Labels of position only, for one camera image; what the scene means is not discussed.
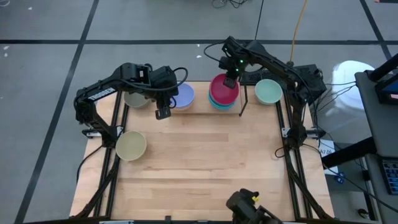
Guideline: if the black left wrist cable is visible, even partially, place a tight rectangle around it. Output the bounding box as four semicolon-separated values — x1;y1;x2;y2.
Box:
172;67;189;94

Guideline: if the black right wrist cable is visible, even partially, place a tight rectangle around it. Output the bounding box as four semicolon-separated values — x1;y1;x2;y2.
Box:
203;40;225;63

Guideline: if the black aluminium frame rail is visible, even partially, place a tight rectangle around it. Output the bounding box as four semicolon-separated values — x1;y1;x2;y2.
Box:
275;83;334;220
73;90;129;218

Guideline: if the dark monitor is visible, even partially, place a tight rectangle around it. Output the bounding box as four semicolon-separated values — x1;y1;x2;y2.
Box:
374;78;398;106

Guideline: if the pale mint bowl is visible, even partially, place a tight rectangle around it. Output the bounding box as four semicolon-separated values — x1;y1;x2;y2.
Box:
254;78;284;106

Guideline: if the cream bowl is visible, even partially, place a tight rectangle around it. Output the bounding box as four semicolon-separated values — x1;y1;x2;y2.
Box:
115;130;147;162

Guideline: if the green bowl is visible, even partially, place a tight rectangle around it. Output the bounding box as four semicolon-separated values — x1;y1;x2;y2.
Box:
208;93;239;109

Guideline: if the black desk leg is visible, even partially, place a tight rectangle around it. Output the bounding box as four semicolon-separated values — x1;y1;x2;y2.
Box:
321;136;379;169

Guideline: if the black floor cable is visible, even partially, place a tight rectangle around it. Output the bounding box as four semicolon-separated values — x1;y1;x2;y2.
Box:
323;164;398;215

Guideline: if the black keyboard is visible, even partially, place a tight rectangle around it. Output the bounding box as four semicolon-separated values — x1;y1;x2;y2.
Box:
380;157;398;195

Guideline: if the purple bowl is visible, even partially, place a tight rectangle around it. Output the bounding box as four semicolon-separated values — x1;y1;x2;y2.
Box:
169;82;196;111

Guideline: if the white plastic bag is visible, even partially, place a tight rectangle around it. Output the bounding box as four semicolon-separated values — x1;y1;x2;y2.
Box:
317;60;376;144

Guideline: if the black hanging cable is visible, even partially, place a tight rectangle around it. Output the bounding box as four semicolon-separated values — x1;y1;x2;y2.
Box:
254;0;265;41

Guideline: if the teal blue bowl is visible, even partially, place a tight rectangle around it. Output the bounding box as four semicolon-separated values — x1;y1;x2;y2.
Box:
208;95;239;111

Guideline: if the olive beige bowl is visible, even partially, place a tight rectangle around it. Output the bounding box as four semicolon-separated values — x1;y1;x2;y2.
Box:
123;91;150;110

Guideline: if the yellow hanging cable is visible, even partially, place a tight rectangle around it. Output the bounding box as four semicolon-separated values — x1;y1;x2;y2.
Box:
289;0;309;63

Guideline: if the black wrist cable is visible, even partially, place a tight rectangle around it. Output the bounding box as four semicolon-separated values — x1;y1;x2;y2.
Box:
172;67;189;94
203;40;225;63

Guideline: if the black left base cable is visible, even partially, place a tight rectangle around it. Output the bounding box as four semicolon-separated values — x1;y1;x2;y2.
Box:
75;144;104;185

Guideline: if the grey desk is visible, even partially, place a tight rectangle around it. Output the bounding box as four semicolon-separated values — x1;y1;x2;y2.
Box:
354;70;398;224

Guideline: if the white paper label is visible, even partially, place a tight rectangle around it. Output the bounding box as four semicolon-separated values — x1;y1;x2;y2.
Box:
318;139;336;159

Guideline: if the red bowl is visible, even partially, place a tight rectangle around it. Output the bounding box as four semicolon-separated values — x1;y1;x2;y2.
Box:
209;73;241;107

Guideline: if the black cable tangle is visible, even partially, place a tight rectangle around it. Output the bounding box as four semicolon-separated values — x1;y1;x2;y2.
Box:
211;0;250;9

